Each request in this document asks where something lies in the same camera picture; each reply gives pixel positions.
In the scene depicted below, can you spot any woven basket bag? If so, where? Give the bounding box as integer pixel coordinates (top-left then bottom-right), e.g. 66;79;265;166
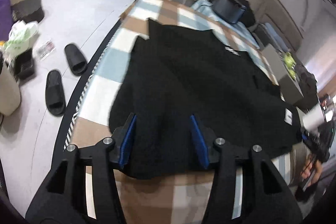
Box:
10;0;45;23

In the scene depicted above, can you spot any black slipper near bed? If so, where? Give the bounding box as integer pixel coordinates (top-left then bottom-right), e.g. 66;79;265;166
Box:
45;69;66;117

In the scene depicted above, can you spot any black slipper far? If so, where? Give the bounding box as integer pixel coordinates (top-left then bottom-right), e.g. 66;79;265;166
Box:
64;43;88;76

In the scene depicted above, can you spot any black knit sweater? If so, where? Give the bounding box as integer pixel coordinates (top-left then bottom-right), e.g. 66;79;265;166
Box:
109;19;300;179

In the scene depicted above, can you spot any beige trash bin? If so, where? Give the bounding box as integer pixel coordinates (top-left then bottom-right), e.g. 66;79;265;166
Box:
0;53;21;116

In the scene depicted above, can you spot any person's right hand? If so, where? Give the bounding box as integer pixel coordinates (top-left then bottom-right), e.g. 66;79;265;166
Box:
301;155;322;187

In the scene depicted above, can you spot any plaid blanket brown blue white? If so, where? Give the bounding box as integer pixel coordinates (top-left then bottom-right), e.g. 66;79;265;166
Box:
67;0;302;223

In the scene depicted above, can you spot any black plastic tray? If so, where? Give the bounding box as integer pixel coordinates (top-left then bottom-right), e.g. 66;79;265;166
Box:
14;48;35;80

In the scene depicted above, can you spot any purple bag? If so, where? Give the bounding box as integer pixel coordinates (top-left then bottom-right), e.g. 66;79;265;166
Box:
0;0;13;41

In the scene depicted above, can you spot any yellow-green plush toy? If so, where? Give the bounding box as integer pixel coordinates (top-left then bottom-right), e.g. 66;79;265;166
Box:
282;52;296;80

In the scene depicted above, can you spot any paper leaflet on floor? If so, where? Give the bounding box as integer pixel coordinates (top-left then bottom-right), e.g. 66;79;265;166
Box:
36;40;55;60

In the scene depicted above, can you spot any white green plastic bag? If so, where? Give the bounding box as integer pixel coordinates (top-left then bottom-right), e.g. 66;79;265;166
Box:
3;20;39;57

